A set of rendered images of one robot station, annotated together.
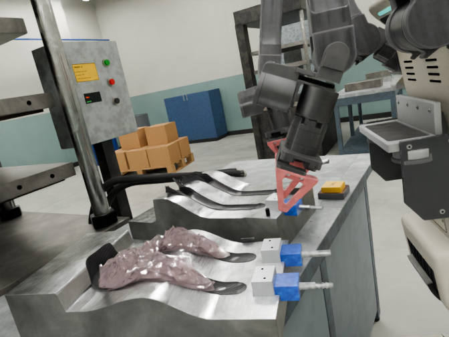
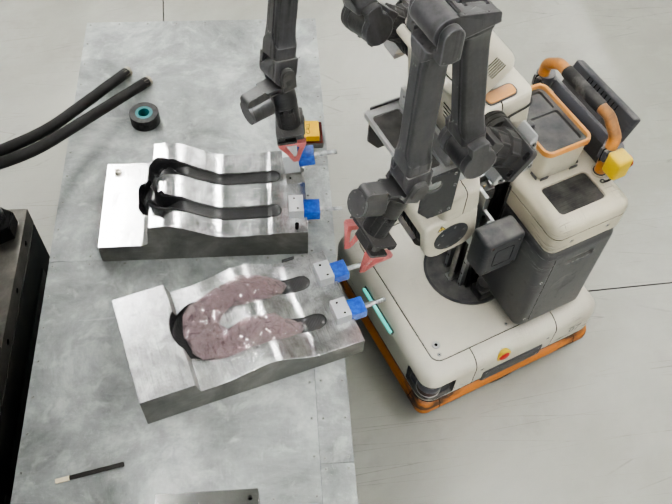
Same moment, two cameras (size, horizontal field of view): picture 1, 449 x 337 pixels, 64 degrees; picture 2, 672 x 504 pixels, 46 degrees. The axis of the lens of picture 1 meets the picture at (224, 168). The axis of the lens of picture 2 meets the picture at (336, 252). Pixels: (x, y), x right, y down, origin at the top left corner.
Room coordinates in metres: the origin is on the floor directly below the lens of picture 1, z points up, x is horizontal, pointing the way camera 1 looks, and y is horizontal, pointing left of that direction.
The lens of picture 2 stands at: (-0.11, 0.57, 2.41)
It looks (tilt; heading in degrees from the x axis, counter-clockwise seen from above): 56 degrees down; 319
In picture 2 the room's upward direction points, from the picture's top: 4 degrees clockwise
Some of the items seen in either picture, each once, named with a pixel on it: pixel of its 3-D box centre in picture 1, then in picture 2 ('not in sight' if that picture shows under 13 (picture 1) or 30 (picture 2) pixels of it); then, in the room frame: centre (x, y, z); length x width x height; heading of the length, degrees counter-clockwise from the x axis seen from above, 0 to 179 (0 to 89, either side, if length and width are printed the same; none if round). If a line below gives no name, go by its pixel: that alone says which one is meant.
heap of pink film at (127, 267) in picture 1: (158, 256); (239, 313); (0.67, 0.17, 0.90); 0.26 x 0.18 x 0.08; 73
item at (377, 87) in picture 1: (373, 108); not in sight; (4.93, -2.19, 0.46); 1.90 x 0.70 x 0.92; 150
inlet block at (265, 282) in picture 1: (293, 286); (359, 307); (0.54, -0.08, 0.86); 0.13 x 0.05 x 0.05; 73
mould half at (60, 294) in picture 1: (160, 277); (239, 326); (0.67, 0.17, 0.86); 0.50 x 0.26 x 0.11; 73
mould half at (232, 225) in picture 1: (217, 204); (204, 198); (1.01, 0.04, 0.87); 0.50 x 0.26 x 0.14; 56
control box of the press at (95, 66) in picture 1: (121, 210); not in sight; (1.58, 0.50, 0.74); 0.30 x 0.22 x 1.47; 146
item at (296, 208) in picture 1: (295, 206); (315, 209); (0.81, -0.15, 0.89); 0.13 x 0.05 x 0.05; 56
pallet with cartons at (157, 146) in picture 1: (148, 149); not in sight; (5.99, 1.19, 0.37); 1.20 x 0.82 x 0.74; 68
